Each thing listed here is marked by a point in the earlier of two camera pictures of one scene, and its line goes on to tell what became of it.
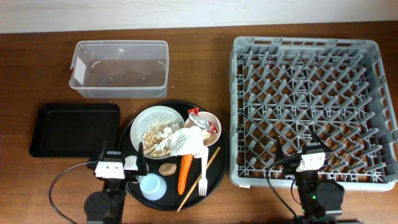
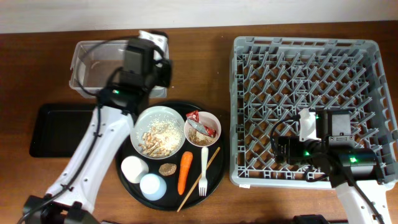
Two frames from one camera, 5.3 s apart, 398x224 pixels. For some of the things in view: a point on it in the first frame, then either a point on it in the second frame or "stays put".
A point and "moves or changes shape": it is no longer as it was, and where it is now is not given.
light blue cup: [152, 186] stays put
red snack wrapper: [201, 121] moves or changes shape
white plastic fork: [203, 185] stays put
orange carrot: [186, 160] stays put
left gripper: [130, 175] -> [170, 77]
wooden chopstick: [197, 181] stays put
